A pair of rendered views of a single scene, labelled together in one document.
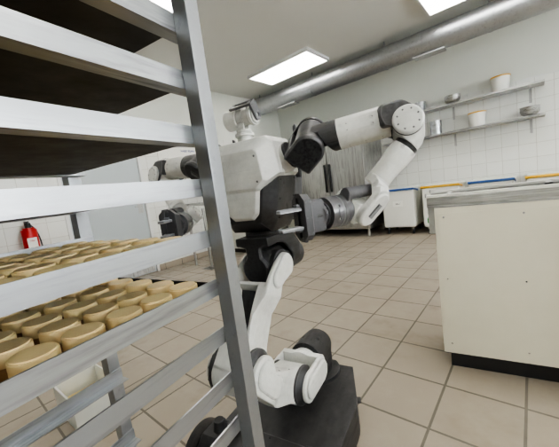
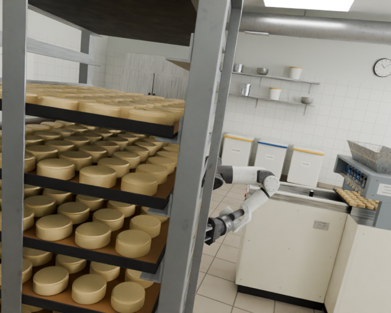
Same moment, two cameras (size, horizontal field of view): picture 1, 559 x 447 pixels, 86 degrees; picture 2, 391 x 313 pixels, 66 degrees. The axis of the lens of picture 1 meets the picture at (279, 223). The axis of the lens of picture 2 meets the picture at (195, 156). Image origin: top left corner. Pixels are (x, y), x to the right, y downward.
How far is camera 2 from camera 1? 82 cm
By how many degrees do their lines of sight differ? 25
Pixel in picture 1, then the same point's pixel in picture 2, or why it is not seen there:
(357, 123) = (244, 176)
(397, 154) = (261, 199)
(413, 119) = (274, 185)
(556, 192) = (315, 203)
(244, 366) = not seen: outside the picture
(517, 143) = (294, 120)
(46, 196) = not seen: hidden behind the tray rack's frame
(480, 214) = (276, 205)
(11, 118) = not seen: hidden behind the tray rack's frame
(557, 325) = (296, 274)
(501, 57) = (300, 53)
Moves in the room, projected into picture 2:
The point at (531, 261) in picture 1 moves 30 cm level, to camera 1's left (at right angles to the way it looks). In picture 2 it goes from (294, 237) to (260, 240)
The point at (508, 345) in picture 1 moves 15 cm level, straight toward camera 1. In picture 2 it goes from (270, 282) to (270, 294)
